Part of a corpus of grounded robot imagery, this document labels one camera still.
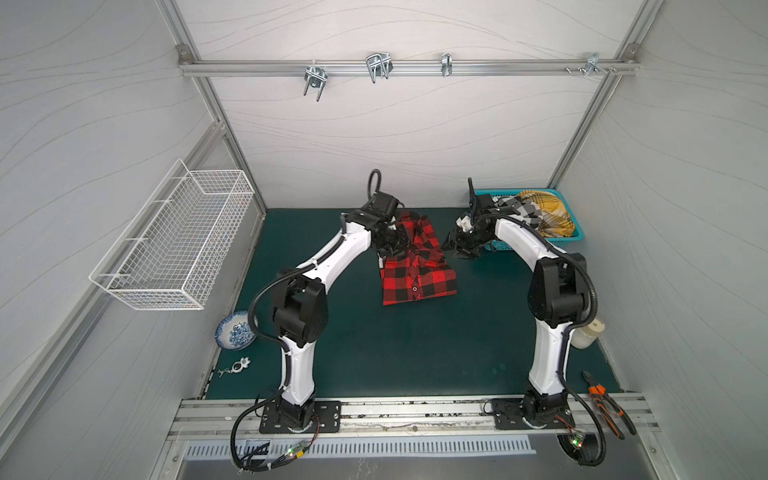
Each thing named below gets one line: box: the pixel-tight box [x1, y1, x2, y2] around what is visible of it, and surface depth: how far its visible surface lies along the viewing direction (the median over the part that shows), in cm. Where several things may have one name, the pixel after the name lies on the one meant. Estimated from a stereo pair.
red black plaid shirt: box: [380, 210, 458, 306], surface depth 96 cm
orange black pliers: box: [581, 371, 637, 440], surface depth 76 cm
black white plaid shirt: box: [494, 196, 544, 230], surface depth 106 cm
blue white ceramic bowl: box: [215, 310, 257, 350], surface depth 88 cm
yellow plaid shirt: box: [517, 190, 576, 238], surface depth 106 cm
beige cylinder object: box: [570, 318, 605, 350], surface depth 82 cm
